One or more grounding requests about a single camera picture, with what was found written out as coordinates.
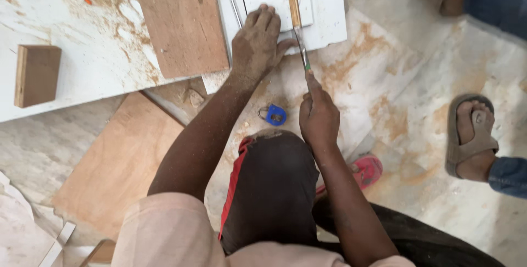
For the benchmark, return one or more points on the person's left hand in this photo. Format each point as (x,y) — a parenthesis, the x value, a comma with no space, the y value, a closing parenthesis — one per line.
(255,51)

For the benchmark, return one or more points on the person's right hand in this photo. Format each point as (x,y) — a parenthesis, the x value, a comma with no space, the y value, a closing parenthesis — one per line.
(319,116)

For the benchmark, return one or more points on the metal cutting tool green tip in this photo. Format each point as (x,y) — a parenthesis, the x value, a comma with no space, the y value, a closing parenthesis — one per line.
(302,47)

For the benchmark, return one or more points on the blue tape measure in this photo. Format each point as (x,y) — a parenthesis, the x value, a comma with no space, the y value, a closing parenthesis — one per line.
(276,114)

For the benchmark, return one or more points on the pink slipper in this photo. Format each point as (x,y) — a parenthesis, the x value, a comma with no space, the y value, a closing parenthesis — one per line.
(368,170)

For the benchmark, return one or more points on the small wood scrap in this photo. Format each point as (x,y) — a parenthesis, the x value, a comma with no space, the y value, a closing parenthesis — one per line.
(194,98)

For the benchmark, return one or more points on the brown plywood board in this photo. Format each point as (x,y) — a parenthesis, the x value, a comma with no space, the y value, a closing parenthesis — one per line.
(181,20)

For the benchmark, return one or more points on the white laminate board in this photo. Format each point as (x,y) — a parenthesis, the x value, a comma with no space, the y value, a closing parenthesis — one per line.
(327,7)

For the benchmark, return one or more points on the person's black red shorts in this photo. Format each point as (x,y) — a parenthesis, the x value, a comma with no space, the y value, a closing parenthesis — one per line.
(269,188)

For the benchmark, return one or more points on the light brown plywood sheet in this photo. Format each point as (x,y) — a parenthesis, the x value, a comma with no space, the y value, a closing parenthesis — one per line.
(119,164)

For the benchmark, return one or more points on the person's pale pink shirt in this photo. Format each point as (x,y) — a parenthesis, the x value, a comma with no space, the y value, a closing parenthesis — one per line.
(168,234)

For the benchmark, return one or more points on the large white dusty board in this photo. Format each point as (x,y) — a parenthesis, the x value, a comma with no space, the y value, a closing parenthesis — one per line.
(61,24)

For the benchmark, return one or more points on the small wooden block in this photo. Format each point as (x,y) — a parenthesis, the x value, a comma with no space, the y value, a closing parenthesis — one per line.
(38,75)

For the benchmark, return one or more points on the wooden piece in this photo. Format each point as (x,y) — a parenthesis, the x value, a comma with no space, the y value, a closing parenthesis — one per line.
(101,254)

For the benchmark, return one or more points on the white laminate offcut strips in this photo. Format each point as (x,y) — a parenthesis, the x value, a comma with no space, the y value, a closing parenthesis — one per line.
(57,244)

